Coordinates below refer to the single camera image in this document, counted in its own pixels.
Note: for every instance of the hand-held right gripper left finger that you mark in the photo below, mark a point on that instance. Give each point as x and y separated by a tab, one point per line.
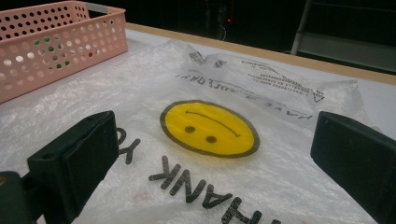
81	155

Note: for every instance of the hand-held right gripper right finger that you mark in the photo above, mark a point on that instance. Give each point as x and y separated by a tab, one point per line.
358	155

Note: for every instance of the pink perforated plastic basket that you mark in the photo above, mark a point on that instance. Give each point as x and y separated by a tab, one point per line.
62	46

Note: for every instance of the translucent smiley plastic bag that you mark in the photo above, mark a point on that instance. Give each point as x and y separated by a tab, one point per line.
211	130

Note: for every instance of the grey metal stand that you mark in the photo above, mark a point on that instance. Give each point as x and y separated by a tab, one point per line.
345	49

